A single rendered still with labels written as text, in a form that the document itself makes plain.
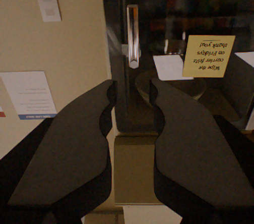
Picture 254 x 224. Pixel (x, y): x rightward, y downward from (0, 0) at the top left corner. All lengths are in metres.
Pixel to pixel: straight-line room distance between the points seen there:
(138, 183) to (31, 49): 0.69
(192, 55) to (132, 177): 0.28
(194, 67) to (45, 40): 0.65
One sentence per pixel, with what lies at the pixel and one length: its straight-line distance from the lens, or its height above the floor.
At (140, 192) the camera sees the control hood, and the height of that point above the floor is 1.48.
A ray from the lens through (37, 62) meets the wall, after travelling 0.92.
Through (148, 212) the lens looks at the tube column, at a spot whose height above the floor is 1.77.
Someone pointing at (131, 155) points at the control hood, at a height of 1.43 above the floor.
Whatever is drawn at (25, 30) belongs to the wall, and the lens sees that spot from 0.89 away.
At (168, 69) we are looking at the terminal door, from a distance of 0.36.
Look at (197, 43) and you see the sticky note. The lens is 0.35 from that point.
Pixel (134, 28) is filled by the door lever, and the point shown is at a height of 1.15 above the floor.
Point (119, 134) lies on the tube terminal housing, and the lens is 0.46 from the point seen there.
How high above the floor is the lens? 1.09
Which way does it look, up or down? 32 degrees up
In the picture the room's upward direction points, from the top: 177 degrees clockwise
